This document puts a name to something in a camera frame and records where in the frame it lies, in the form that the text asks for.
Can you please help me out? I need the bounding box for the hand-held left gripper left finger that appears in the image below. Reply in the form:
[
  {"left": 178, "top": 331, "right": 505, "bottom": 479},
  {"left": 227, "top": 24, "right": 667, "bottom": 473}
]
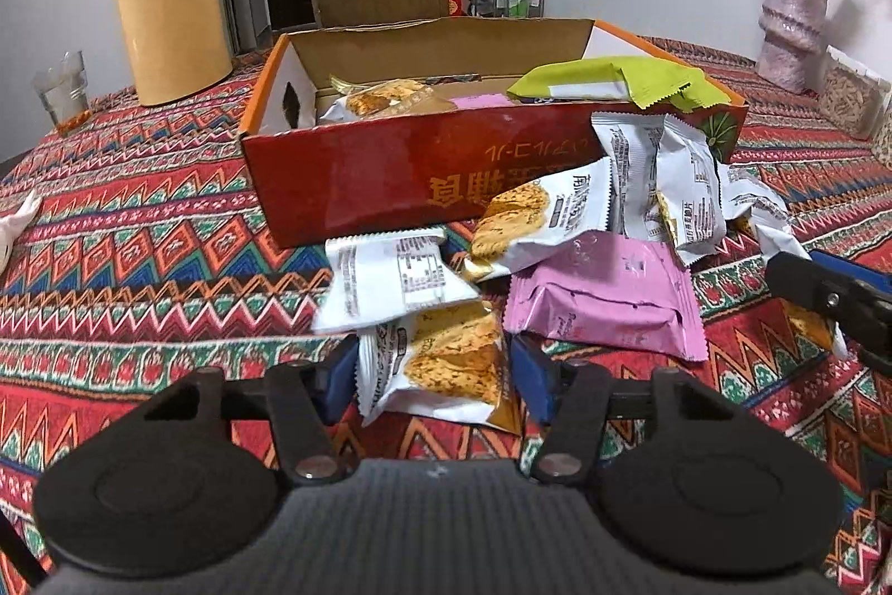
[{"left": 139, "top": 333, "right": 360, "bottom": 486}]

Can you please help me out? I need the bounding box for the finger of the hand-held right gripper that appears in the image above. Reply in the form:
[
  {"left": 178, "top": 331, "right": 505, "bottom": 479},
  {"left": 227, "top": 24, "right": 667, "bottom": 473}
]
[{"left": 767, "top": 248, "right": 892, "bottom": 376}]

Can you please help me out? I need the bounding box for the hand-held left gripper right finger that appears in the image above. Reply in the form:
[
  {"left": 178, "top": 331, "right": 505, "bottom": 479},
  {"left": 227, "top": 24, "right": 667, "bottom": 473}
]
[{"left": 511, "top": 333, "right": 757, "bottom": 486}]

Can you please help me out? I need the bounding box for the pile of white snack packets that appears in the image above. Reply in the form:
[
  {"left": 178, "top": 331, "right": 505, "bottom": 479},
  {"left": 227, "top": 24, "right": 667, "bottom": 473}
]
[{"left": 310, "top": 110, "right": 813, "bottom": 335}]

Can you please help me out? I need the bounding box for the red pumpkin print cardboard box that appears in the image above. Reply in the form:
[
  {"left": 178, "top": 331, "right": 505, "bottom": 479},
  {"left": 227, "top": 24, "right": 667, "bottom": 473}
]
[{"left": 239, "top": 16, "right": 750, "bottom": 249}]

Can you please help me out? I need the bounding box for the green snack packet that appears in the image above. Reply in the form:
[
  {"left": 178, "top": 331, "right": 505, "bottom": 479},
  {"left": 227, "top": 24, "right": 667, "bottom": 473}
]
[
  {"left": 619, "top": 60, "right": 730, "bottom": 114},
  {"left": 506, "top": 57, "right": 632, "bottom": 105}
]

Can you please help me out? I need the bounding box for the clear seed container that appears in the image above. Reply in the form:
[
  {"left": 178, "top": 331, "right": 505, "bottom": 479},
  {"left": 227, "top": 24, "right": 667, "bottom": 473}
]
[{"left": 818, "top": 44, "right": 892, "bottom": 142}]

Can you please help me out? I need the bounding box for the pink ceramic vase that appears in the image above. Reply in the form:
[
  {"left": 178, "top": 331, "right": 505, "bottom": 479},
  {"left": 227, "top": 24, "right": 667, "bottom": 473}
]
[{"left": 756, "top": 0, "right": 830, "bottom": 94}]

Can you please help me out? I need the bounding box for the white cloth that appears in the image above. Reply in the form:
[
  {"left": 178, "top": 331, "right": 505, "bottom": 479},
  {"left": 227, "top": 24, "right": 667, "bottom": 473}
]
[{"left": 0, "top": 189, "right": 43, "bottom": 270}]

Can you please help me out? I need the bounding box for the clear drinking glass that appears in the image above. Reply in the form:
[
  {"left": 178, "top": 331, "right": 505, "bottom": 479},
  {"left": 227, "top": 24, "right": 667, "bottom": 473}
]
[{"left": 32, "top": 51, "right": 91, "bottom": 137}]

